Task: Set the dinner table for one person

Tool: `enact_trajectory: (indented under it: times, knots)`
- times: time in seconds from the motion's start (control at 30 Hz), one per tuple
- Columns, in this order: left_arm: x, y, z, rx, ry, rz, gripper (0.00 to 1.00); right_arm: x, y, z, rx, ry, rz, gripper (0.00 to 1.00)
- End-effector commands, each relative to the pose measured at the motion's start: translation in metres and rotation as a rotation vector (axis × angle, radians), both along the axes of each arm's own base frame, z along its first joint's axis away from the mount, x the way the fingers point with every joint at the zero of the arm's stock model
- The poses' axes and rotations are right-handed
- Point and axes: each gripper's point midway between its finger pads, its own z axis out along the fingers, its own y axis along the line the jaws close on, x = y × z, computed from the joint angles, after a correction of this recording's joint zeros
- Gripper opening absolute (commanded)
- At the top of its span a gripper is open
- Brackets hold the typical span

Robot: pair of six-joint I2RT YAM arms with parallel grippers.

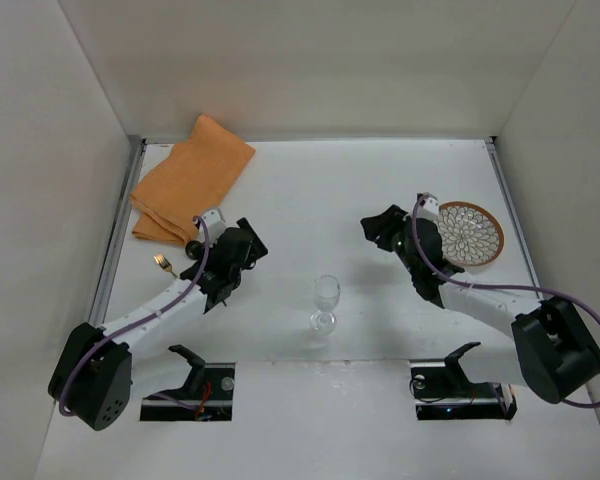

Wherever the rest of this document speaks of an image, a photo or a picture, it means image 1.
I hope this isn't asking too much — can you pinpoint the black spoon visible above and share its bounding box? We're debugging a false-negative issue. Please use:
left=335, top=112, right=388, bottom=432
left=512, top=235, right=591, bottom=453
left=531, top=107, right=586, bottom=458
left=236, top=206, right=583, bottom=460
left=184, top=240, right=205, bottom=261

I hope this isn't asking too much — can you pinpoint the floral patterned ceramic plate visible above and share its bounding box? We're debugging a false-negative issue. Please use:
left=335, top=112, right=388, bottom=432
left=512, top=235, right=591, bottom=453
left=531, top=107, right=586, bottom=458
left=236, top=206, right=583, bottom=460
left=436, top=201, right=505, bottom=267

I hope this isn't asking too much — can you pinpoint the clear wine glass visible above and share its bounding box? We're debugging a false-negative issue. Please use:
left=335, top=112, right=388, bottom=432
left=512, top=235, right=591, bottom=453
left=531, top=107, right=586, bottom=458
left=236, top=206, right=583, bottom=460
left=310, top=275, right=341, bottom=335

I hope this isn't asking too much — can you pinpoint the orange cloth placemat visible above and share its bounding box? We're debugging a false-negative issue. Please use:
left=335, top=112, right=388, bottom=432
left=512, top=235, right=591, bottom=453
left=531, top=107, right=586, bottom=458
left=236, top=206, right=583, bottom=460
left=130, top=114, right=255, bottom=246

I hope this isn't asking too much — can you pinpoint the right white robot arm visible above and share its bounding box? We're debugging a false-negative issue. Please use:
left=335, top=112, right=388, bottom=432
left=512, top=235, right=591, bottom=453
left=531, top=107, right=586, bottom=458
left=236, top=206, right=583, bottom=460
left=361, top=205, right=600, bottom=404

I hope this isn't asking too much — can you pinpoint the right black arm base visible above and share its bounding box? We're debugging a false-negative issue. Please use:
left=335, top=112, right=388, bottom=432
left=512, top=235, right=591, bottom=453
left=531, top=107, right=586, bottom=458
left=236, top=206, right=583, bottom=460
left=409, top=342, right=517, bottom=421

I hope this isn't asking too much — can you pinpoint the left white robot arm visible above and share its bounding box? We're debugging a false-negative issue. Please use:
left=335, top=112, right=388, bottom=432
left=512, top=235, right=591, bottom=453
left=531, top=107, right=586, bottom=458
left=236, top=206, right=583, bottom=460
left=48, top=210, right=268, bottom=431

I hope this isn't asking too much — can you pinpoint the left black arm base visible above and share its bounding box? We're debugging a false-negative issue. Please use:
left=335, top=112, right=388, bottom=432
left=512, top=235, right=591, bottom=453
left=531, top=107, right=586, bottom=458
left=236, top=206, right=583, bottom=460
left=139, top=345, right=236, bottom=422

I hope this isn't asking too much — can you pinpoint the gold fork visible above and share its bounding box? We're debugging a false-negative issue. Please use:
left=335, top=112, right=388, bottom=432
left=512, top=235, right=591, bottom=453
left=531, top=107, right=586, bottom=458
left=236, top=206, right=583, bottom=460
left=154, top=253, right=178, bottom=278

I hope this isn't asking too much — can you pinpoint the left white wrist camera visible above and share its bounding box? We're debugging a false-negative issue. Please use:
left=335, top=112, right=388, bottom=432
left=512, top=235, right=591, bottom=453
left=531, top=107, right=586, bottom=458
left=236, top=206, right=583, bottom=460
left=201, top=207, right=226, bottom=235

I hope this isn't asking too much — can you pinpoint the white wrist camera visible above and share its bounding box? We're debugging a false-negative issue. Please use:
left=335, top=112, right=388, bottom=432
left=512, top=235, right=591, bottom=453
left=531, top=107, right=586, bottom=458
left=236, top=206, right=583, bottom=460
left=201, top=207, right=226, bottom=235
left=417, top=193, right=439, bottom=221

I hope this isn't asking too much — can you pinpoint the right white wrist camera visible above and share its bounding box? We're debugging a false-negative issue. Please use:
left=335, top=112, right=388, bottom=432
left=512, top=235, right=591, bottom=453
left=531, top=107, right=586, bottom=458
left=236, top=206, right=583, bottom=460
left=417, top=193, right=439, bottom=221

